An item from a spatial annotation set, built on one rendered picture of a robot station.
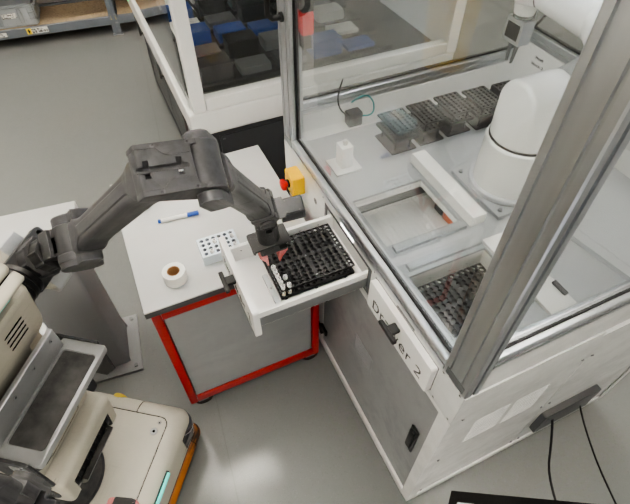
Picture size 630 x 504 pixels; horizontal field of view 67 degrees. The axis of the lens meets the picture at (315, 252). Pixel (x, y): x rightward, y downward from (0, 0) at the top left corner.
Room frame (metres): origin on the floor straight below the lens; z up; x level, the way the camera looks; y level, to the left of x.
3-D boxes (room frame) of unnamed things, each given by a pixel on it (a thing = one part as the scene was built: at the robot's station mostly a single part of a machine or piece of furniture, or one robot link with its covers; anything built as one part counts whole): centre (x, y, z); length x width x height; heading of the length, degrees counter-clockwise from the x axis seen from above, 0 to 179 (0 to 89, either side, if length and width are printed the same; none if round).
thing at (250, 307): (0.79, 0.21, 0.87); 0.29 x 0.02 x 0.11; 25
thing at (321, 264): (0.88, 0.03, 0.87); 0.22 x 0.18 x 0.06; 115
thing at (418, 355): (0.64, -0.21, 0.87); 0.29 x 0.02 x 0.11; 25
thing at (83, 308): (1.07, 0.94, 0.38); 0.30 x 0.30 x 0.76; 19
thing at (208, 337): (1.17, 0.36, 0.38); 0.62 x 0.58 x 0.76; 25
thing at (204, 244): (1.02, 0.31, 0.78); 0.12 x 0.08 x 0.04; 114
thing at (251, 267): (0.88, 0.02, 0.86); 0.40 x 0.26 x 0.06; 115
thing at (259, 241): (0.83, 0.12, 1.05); 0.10 x 0.07 x 0.07; 112
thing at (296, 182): (1.22, 0.07, 0.88); 0.07 x 0.05 x 0.07; 25
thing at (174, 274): (0.90, 0.43, 0.78); 0.07 x 0.07 x 0.04
